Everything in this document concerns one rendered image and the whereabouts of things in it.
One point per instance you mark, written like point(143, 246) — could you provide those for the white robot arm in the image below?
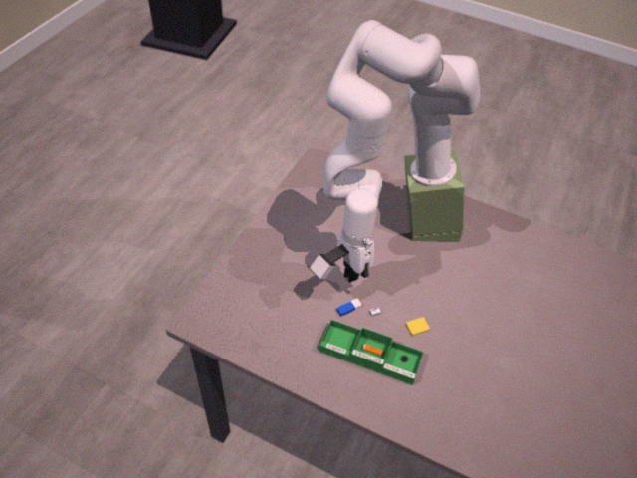
point(453, 88)

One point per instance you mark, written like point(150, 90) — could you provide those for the green bin labelled batteries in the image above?
point(346, 342)

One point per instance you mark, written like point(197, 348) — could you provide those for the white and blue eraser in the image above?
point(349, 307)

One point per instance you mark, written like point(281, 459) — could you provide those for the orange battery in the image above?
point(372, 349)

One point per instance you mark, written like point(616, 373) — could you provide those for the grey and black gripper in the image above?
point(357, 260)

